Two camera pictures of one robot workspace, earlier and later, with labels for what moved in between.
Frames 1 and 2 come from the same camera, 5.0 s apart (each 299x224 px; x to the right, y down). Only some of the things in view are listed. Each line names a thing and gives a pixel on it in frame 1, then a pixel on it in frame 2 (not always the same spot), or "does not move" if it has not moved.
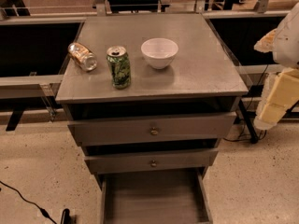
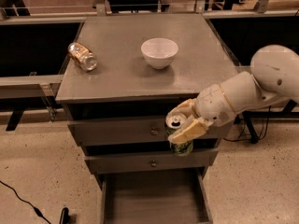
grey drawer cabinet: x=150 y=97 does not move
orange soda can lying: x=82 y=56 does not move
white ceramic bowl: x=159 y=52 does not move
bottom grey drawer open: x=178 y=196 does not move
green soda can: x=120 y=66 → x=173 y=121
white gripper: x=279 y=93 → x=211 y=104
